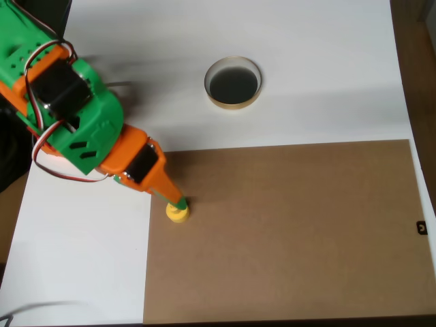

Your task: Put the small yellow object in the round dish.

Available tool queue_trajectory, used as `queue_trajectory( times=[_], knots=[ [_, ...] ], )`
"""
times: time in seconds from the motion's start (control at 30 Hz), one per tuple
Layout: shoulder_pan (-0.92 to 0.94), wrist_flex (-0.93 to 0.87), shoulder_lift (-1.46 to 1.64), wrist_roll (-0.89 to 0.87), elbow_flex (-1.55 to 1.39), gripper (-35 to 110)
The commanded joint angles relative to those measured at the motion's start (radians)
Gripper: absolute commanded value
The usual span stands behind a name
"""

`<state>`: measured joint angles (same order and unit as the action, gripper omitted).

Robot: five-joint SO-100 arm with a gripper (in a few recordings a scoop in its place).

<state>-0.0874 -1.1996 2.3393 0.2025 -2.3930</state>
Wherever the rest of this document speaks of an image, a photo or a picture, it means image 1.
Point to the green orange robot arm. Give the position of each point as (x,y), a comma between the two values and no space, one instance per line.
(92,136)

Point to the round dish dark inside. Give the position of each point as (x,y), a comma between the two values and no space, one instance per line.
(233,85)

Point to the orange gripper black servo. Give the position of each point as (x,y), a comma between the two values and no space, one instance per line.
(144,167)

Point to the small black tag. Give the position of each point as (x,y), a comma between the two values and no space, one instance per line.
(421,227)

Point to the small yellow plastic piece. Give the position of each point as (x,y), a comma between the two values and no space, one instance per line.
(178,216)

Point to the white table sheet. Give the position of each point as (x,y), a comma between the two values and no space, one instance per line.
(306,34)

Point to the brown rectangular board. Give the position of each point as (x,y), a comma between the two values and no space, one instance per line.
(289,231)

